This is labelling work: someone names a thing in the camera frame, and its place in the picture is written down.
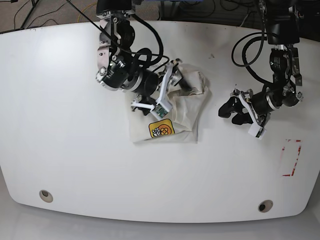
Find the left table cable grommet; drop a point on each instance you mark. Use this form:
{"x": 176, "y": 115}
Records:
{"x": 46, "y": 196}

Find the table cable grommet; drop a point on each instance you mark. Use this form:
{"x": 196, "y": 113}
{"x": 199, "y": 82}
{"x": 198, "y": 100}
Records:
{"x": 265, "y": 206}
{"x": 46, "y": 196}

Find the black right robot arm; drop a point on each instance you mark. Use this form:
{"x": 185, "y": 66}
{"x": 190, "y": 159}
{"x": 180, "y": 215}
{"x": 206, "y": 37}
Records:
{"x": 119, "y": 68}

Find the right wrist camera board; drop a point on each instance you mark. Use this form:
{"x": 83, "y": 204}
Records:
{"x": 159, "y": 111}

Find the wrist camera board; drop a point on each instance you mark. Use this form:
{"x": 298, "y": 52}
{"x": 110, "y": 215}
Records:
{"x": 257, "y": 131}
{"x": 159, "y": 111}

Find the white printed t-shirt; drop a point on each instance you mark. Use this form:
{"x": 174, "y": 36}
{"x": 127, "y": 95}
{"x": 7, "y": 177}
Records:
{"x": 181, "y": 123}

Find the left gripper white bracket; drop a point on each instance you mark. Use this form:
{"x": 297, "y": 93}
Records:
{"x": 249, "y": 108}

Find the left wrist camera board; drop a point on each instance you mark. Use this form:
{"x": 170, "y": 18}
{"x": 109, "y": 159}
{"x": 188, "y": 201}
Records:
{"x": 257, "y": 131}

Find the right table cable grommet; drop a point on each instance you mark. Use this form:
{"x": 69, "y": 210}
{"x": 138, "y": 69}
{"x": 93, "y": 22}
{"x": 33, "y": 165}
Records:
{"x": 265, "y": 206}

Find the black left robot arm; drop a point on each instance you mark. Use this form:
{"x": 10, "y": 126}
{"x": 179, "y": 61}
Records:
{"x": 280, "y": 29}

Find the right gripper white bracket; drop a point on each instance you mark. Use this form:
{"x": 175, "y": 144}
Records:
{"x": 170, "y": 77}

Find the red tape rectangle marking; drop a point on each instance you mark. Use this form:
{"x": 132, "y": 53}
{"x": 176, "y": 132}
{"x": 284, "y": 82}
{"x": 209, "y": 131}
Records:
{"x": 289, "y": 157}

